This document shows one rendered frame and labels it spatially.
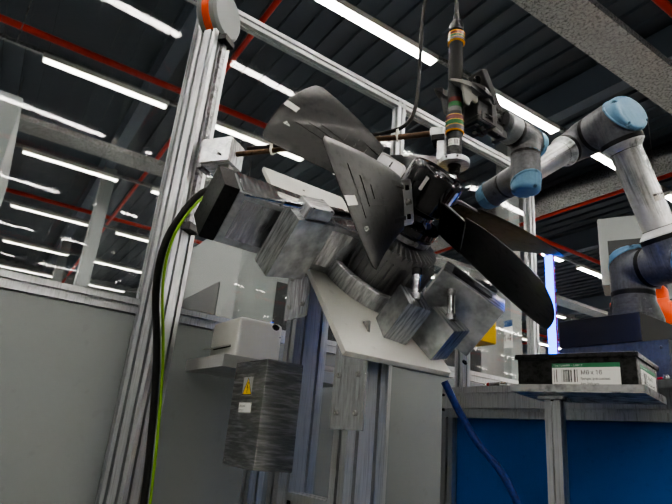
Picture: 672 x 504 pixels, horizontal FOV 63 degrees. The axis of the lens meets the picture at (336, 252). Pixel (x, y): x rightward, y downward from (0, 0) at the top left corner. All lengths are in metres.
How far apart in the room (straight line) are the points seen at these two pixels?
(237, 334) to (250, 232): 0.45
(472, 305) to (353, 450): 0.38
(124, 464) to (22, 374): 0.32
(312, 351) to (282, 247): 0.39
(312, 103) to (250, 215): 0.33
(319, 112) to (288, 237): 0.34
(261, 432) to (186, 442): 0.45
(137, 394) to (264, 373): 0.34
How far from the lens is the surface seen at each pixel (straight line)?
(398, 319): 1.03
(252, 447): 1.17
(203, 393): 1.59
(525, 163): 1.47
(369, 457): 1.09
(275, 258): 0.98
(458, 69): 1.40
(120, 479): 1.38
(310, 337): 1.29
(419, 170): 1.10
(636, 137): 1.74
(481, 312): 1.17
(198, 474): 1.60
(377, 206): 0.92
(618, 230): 5.32
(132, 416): 1.38
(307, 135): 1.15
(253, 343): 1.42
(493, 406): 1.49
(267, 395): 1.17
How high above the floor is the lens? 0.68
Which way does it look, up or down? 19 degrees up
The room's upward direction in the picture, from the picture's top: 5 degrees clockwise
